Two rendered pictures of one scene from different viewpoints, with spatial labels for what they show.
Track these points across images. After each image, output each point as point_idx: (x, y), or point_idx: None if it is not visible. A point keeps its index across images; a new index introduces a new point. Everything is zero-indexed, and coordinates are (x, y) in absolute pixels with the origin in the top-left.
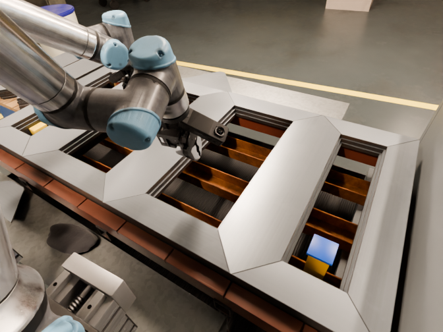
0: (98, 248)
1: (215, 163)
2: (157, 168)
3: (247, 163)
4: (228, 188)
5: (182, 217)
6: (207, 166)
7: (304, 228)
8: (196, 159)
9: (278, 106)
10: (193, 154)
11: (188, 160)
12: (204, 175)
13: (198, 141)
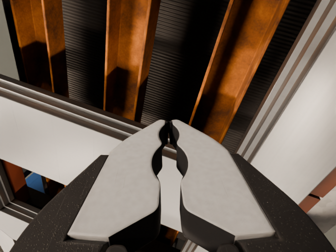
0: None
1: (82, 72)
2: (170, 176)
3: (60, 5)
4: (131, 27)
5: (315, 94)
6: (106, 80)
7: None
8: (208, 136)
9: None
10: (239, 183)
11: (121, 123)
12: (121, 81)
13: (136, 193)
